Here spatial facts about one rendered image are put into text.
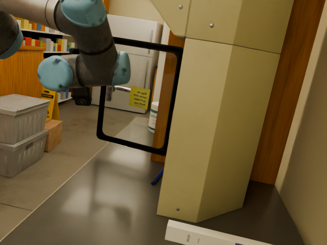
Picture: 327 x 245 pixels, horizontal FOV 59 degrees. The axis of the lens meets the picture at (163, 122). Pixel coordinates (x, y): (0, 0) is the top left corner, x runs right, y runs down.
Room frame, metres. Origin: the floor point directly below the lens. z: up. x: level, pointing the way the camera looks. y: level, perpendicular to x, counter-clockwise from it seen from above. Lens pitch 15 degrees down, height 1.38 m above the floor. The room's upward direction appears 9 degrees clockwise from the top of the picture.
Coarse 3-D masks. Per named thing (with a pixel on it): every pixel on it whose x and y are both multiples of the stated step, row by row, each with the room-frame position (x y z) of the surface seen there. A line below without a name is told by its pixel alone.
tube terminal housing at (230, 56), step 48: (192, 0) 0.70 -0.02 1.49; (240, 0) 0.69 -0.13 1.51; (288, 0) 0.80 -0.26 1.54; (192, 48) 0.70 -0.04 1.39; (240, 48) 0.71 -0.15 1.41; (192, 96) 0.70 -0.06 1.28; (240, 96) 0.73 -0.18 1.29; (192, 144) 0.69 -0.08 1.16; (240, 144) 0.76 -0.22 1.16; (192, 192) 0.69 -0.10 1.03; (240, 192) 0.80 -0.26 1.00
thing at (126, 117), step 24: (120, 48) 1.07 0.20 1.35; (144, 48) 1.05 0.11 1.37; (144, 72) 1.05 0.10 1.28; (168, 72) 1.02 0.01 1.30; (120, 96) 1.07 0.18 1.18; (144, 96) 1.04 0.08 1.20; (168, 96) 1.02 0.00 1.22; (120, 120) 1.07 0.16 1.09; (144, 120) 1.04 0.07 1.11; (144, 144) 1.04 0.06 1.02
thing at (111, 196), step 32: (96, 160) 0.99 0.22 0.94; (128, 160) 1.04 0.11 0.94; (64, 192) 0.74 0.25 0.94; (96, 192) 0.77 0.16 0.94; (128, 192) 0.80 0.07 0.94; (256, 192) 0.94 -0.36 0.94; (32, 224) 0.58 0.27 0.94; (64, 224) 0.60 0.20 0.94; (96, 224) 0.62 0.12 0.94; (128, 224) 0.64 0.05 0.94; (160, 224) 0.66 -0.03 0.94; (192, 224) 0.68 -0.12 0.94; (224, 224) 0.71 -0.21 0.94; (256, 224) 0.73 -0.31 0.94; (288, 224) 0.76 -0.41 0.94
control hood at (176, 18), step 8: (152, 0) 0.71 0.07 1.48; (160, 0) 0.71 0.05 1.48; (168, 0) 0.71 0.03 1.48; (176, 0) 0.71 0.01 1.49; (184, 0) 0.70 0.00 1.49; (160, 8) 0.71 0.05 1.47; (168, 8) 0.71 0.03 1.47; (176, 8) 0.70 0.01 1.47; (184, 8) 0.70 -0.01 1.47; (168, 16) 0.71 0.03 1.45; (176, 16) 0.70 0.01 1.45; (184, 16) 0.70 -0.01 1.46; (168, 24) 0.71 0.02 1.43; (176, 24) 0.70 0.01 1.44; (184, 24) 0.70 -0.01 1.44; (176, 32) 0.70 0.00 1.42; (184, 32) 0.70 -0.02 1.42; (184, 40) 0.93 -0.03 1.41
